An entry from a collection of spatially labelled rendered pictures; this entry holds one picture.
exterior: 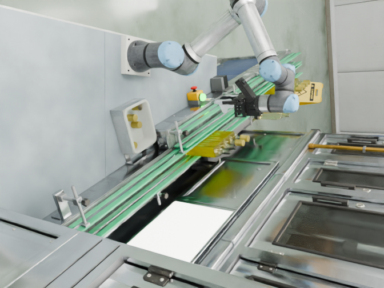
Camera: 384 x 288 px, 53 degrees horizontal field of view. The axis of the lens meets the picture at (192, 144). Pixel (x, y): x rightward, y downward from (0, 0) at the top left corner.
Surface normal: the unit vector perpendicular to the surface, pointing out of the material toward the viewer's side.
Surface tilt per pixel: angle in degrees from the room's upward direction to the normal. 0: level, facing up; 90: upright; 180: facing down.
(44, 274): 90
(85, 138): 0
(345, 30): 90
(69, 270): 90
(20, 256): 91
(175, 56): 7
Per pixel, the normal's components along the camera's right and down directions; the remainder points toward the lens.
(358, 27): -0.54, 0.40
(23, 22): 0.82, 0.06
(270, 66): -0.56, -0.07
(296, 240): -0.18, -0.91
